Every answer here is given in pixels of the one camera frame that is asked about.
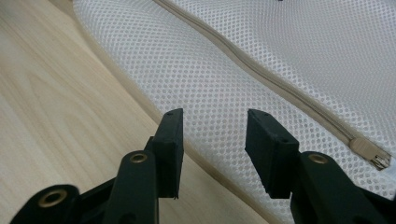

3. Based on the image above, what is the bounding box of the white mesh laundry bag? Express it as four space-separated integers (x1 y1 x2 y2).
73 0 396 224

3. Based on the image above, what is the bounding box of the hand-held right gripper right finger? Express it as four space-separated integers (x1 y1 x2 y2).
245 108 301 200

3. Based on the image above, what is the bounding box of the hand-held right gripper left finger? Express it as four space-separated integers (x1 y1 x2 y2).
144 107 185 199

